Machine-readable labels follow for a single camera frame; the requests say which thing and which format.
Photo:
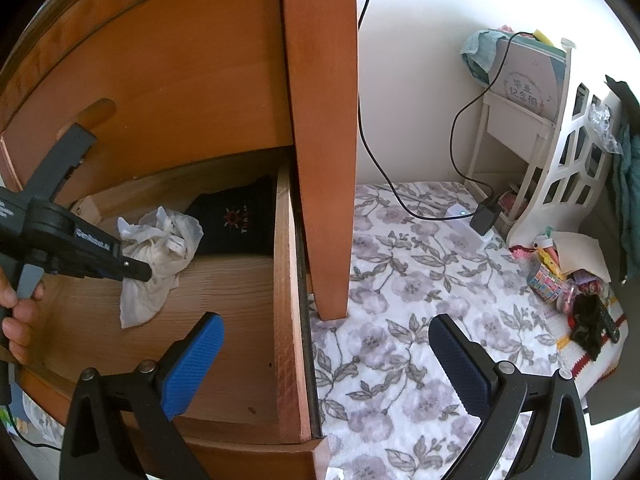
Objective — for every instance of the white power strip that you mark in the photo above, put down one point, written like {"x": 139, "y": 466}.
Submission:
{"x": 457, "y": 212}

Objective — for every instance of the teal cloth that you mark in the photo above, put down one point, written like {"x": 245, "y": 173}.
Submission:
{"x": 480, "y": 57}

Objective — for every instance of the closed wooden drawer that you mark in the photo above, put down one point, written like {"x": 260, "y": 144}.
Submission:
{"x": 175, "y": 85}

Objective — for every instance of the sheer off-white underwear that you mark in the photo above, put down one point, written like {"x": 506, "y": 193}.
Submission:
{"x": 170, "y": 240}

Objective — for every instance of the dark underwear red print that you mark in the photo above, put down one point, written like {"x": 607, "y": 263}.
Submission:
{"x": 240, "y": 240}

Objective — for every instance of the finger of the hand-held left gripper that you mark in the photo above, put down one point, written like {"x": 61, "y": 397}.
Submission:
{"x": 137, "y": 269}

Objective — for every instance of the pale printed album box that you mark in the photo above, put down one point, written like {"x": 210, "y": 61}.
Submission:
{"x": 525, "y": 85}

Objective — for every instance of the small green packet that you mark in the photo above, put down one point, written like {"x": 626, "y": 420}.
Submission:
{"x": 6, "y": 417}

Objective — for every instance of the yellow pad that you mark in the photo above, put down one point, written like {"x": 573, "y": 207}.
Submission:
{"x": 545, "y": 37}

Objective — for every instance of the clear plastic bag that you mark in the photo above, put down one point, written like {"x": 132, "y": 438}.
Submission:
{"x": 602, "y": 120}

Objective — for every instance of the wooden nightstand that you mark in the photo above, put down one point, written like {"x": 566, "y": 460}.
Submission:
{"x": 320, "y": 110}

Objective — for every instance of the teal jacket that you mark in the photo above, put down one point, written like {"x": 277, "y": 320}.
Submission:
{"x": 631, "y": 185}

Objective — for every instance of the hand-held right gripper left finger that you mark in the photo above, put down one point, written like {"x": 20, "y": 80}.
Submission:
{"x": 192, "y": 360}

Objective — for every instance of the person's left hand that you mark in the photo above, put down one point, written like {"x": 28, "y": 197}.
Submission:
{"x": 22, "y": 325}

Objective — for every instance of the white knitted mat red trim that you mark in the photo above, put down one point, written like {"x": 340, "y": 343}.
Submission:
{"x": 580, "y": 365}

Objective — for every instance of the black power adapter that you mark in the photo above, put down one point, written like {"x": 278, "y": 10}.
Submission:
{"x": 484, "y": 217}

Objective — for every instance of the pastel chequered toy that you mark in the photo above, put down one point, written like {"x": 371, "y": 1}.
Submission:
{"x": 547, "y": 280}

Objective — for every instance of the black remote control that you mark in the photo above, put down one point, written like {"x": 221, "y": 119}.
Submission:
{"x": 612, "y": 327}

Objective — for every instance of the white lattice shelf rack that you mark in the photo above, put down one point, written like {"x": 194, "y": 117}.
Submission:
{"x": 530, "y": 230}

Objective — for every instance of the black toy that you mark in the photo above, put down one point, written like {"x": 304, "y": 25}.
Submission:
{"x": 587, "y": 325}

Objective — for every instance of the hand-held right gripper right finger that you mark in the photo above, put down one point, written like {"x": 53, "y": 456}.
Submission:
{"x": 462, "y": 365}

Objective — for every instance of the wooden drawer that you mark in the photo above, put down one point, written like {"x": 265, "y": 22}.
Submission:
{"x": 210, "y": 335}
{"x": 175, "y": 85}

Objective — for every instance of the grey floral blanket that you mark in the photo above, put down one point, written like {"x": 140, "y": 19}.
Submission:
{"x": 400, "y": 360}

